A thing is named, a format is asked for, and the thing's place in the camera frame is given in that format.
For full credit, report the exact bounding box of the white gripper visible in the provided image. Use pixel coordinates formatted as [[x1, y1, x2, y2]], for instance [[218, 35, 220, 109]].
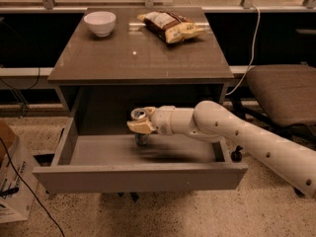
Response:
[[127, 106, 175, 135]]

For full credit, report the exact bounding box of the silver blue redbull can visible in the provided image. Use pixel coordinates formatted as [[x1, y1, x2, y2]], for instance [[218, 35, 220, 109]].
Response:
[[128, 108, 150, 146]]

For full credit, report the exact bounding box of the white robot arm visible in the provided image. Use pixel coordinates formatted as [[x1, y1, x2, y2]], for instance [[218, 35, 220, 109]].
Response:
[[127, 101, 316, 198]]

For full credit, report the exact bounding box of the grey cabinet with glossy top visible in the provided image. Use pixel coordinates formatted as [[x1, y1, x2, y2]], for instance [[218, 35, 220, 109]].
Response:
[[47, 6, 235, 117]]

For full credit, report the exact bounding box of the open grey top drawer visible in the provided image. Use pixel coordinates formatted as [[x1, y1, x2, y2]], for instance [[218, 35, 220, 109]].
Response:
[[32, 86, 249, 195]]

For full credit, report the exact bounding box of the yellow brown chip bag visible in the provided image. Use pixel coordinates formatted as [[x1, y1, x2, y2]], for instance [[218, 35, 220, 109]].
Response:
[[137, 11, 205, 44]]

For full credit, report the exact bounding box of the white ceramic bowl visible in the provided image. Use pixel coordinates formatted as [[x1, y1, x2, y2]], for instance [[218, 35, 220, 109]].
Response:
[[84, 11, 117, 37]]

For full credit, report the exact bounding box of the grey office chair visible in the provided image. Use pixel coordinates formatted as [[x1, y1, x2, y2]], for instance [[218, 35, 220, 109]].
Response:
[[226, 64, 316, 144]]

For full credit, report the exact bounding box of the white cardboard box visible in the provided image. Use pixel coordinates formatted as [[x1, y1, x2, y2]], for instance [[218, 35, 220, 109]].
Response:
[[0, 119, 39, 223]]

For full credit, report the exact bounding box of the black cable on floor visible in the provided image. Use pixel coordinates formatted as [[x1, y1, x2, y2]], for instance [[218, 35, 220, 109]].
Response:
[[0, 137, 66, 237]]

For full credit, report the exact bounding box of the white cable on right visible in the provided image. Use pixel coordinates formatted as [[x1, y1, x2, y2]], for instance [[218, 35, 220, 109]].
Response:
[[225, 5, 262, 97]]

